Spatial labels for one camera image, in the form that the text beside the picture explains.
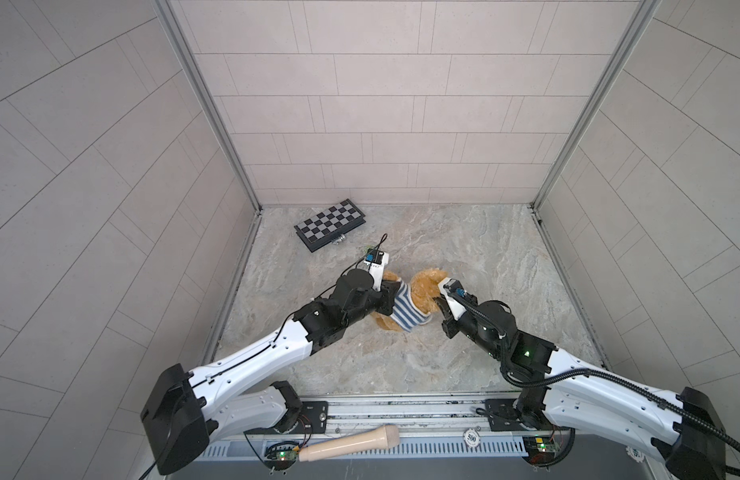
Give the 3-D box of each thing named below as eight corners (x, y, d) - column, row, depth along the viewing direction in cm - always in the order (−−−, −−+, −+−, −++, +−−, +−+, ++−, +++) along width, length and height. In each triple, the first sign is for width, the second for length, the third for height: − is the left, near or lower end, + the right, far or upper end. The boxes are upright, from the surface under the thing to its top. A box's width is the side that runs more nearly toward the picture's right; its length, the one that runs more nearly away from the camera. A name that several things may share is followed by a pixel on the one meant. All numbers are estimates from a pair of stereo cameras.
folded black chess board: (311, 253, 103) (310, 248, 101) (294, 230, 110) (292, 225, 107) (367, 222, 113) (366, 216, 111) (348, 203, 119) (347, 197, 117)
